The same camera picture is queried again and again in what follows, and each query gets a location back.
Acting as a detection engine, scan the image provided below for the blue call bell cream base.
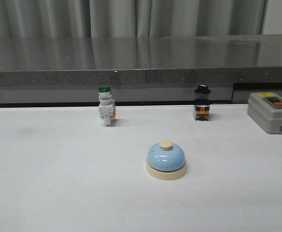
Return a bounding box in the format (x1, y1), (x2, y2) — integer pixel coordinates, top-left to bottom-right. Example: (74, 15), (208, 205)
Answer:
(146, 140), (187, 181)

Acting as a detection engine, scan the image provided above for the dark grey stone counter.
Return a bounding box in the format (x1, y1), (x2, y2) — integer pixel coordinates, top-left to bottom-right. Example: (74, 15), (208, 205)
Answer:
(0, 34), (282, 106)

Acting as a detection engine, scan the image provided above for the grey control box red button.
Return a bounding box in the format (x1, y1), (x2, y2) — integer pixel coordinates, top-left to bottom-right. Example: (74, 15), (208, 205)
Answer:
(247, 92), (282, 134)

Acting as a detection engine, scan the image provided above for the grey curtain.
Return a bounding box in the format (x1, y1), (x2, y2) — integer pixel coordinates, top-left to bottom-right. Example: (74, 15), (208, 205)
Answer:
(0, 0), (282, 39)

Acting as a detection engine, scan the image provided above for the green pushbutton switch white body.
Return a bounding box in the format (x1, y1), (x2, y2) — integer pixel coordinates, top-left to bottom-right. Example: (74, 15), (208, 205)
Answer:
(98, 86), (116, 127)

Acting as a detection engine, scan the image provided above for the black rotary selector switch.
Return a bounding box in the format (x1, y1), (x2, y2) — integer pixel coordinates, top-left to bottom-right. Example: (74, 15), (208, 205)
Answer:
(193, 85), (211, 121)

